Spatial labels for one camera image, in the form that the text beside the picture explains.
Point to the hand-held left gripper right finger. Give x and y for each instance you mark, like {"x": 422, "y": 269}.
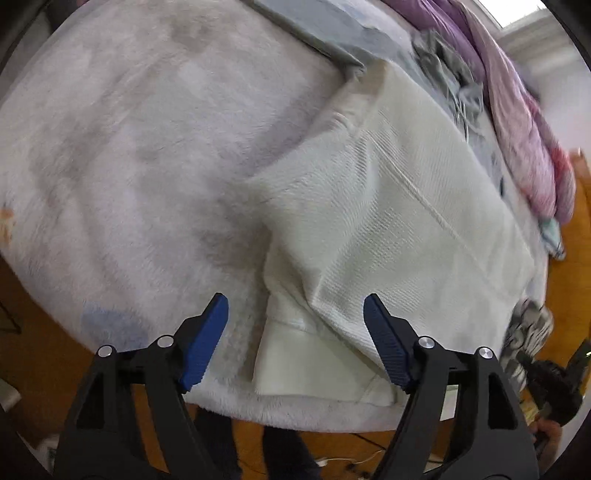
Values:
{"x": 387, "y": 344}

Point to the bright window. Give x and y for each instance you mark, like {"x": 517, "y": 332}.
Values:
{"x": 512, "y": 11}

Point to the white fluffy blanket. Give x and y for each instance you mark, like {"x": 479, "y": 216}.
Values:
{"x": 138, "y": 161}

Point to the person's dark trouser leg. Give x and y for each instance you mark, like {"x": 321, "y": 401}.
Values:
{"x": 219, "y": 445}
{"x": 291, "y": 454}

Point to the purple pink quilt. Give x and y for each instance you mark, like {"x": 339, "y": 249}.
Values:
{"x": 517, "y": 129}

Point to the grey crumpled garment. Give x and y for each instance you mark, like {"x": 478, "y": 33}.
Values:
{"x": 438, "y": 64}

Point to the black white striped cloth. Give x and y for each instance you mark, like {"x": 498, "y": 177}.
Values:
{"x": 528, "y": 332}

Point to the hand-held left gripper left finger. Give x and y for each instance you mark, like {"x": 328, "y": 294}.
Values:
{"x": 205, "y": 341}

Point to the teal patterned cloth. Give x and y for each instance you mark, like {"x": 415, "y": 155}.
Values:
{"x": 552, "y": 237}

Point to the person's right hand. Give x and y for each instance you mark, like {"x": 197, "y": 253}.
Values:
{"x": 547, "y": 434}

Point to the white towel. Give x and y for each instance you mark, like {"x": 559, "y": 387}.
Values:
{"x": 392, "y": 207}

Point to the grey-blue folded cloth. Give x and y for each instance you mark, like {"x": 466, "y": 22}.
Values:
{"x": 332, "y": 27}

